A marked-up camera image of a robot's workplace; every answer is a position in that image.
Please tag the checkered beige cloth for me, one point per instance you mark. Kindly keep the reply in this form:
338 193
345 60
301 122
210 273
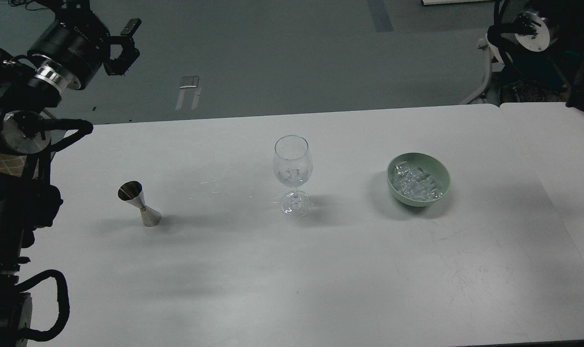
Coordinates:
12 164

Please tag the clear wine glass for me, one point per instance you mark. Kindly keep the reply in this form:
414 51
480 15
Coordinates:
293 166

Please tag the steel cocktail jigger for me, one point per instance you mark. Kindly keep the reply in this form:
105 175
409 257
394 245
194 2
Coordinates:
132 192

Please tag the grey white office chair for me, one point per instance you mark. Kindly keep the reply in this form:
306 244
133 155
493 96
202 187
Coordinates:
496 76

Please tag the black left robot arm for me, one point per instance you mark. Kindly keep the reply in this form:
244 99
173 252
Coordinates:
36 309

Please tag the green bowl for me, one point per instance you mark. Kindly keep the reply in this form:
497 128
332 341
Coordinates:
429 164

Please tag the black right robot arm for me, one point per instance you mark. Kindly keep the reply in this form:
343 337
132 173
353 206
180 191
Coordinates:
544 30

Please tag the metal floor plate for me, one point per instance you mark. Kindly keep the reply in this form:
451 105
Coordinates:
189 82

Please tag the clear ice cubes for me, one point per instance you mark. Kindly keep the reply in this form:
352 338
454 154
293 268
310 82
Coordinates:
415 183

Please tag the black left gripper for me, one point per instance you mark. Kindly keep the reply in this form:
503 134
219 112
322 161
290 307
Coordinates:
79 42

